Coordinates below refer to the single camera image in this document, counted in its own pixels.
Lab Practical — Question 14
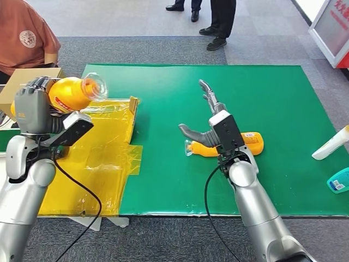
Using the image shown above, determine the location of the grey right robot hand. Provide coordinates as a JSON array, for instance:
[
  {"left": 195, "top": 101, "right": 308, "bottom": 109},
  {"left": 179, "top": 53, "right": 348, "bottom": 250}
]
[{"left": 178, "top": 79, "right": 228, "bottom": 148}]

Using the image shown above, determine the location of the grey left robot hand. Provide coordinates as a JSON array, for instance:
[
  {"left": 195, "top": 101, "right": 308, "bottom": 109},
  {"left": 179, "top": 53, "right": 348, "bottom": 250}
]
[{"left": 14, "top": 76, "right": 66, "bottom": 136}]

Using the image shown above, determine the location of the orange bottle clear cap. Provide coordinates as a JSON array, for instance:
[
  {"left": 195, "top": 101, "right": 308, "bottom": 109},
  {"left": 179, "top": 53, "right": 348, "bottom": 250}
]
[
  {"left": 184, "top": 132, "right": 265, "bottom": 158},
  {"left": 11, "top": 72, "right": 109, "bottom": 118}
]

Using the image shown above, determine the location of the white plastic bottle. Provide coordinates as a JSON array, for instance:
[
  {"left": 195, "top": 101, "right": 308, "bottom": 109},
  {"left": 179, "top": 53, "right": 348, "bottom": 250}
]
[{"left": 311, "top": 125, "right": 349, "bottom": 161}]

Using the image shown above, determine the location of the teal plastic bottle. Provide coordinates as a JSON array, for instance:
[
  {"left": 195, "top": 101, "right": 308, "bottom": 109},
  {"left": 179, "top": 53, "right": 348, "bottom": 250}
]
[{"left": 326, "top": 166, "right": 349, "bottom": 195}]

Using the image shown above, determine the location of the brown cardboard box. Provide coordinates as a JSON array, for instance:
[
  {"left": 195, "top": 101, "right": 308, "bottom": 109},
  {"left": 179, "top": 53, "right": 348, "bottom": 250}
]
[{"left": 0, "top": 67, "right": 66, "bottom": 121}]

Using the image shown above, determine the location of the green conveyor belt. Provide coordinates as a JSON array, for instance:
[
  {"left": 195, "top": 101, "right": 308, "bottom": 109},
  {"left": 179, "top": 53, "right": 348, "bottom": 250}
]
[{"left": 0, "top": 128, "right": 69, "bottom": 160}]

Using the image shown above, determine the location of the green table mat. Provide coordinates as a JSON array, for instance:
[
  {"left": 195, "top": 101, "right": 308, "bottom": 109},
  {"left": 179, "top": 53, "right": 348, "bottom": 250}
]
[{"left": 81, "top": 64, "right": 349, "bottom": 218}]

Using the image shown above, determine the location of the seated person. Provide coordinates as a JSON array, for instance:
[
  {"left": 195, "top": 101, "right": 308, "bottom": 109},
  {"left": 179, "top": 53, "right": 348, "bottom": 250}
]
[{"left": 0, "top": 0, "right": 61, "bottom": 85}]

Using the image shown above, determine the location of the yellow plastic sheet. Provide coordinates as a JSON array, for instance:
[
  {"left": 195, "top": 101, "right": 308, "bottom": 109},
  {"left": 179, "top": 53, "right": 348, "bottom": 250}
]
[{"left": 38, "top": 96, "right": 143, "bottom": 218}]

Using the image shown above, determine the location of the standing person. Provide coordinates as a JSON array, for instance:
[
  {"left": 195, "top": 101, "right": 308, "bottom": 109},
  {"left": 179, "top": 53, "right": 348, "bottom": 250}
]
[
  {"left": 165, "top": 0, "right": 204, "bottom": 23},
  {"left": 199, "top": 0, "right": 237, "bottom": 51}
]

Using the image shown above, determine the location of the white table foot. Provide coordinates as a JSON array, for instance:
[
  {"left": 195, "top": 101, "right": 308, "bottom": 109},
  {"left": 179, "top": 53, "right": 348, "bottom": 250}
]
[
  {"left": 106, "top": 217, "right": 130, "bottom": 229},
  {"left": 69, "top": 217, "right": 102, "bottom": 232}
]

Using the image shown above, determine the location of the white framed sign board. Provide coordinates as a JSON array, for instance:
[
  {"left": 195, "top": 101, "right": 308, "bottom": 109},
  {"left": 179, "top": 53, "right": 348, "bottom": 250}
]
[{"left": 308, "top": 0, "right": 349, "bottom": 69}]

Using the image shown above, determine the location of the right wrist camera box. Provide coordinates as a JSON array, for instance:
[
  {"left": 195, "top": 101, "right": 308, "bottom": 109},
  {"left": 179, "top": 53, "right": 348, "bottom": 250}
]
[{"left": 208, "top": 110, "right": 246, "bottom": 157}]

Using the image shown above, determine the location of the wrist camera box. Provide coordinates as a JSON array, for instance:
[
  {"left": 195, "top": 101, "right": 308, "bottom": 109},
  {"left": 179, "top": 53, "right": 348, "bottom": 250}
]
[
  {"left": 208, "top": 110, "right": 246, "bottom": 157},
  {"left": 40, "top": 111, "right": 94, "bottom": 148}
]

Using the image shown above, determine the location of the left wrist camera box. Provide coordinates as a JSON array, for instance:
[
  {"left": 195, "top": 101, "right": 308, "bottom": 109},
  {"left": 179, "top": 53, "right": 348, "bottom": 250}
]
[{"left": 40, "top": 111, "right": 94, "bottom": 148}]

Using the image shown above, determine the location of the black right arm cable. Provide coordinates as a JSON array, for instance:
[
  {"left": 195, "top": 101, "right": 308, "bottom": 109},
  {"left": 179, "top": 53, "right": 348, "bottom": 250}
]
[{"left": 204, "top": 155, "right": 242, "bottom": 262}]

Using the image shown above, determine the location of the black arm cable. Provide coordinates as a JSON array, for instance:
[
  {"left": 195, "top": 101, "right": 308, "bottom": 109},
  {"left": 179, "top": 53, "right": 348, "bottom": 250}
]
[
  {"left": 53, "top": 159, "right": 103, "bottom": 262},
  {"left": 204, "top": 155, "right": 242, "bottom": 262}
]

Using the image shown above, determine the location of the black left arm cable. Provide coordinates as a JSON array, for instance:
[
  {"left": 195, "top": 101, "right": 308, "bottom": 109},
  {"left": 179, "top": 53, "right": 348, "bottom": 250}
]
[{"left": 53, "top": 159, "right": 103, "bottom": 262}]

